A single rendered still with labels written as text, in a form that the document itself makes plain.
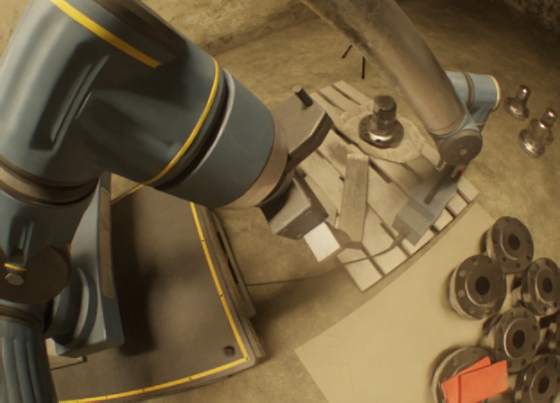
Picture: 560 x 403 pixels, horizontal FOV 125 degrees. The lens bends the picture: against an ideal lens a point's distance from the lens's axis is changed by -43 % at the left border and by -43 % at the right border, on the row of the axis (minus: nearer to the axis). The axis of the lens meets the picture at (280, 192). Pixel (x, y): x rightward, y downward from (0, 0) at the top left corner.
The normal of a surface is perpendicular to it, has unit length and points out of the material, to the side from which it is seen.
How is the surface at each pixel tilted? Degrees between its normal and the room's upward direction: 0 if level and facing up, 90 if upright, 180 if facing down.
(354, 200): 0
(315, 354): 0
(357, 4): 84
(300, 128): 25
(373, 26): 88
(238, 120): 74
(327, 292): 0
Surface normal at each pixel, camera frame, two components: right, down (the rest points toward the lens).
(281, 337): -0.18, -0.54
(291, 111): -0.52, -0.29
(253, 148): 0.79, 0.21
